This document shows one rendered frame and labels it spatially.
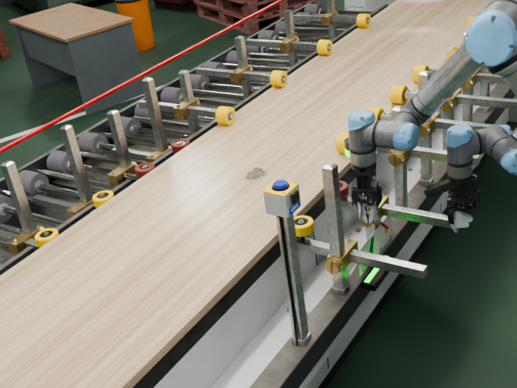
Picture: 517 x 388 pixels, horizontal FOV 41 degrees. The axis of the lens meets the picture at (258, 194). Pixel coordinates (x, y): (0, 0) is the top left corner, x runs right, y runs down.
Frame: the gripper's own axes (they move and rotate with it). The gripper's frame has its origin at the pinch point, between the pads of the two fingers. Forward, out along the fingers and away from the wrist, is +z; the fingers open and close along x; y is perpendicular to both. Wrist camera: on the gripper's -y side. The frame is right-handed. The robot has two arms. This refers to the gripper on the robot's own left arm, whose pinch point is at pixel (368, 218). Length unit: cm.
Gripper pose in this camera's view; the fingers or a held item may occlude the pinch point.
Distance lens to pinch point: 212.7
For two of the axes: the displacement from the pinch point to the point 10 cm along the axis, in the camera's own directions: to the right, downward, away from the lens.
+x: 9.7, -0.1, -2.6
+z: 1.3, 8.7, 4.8
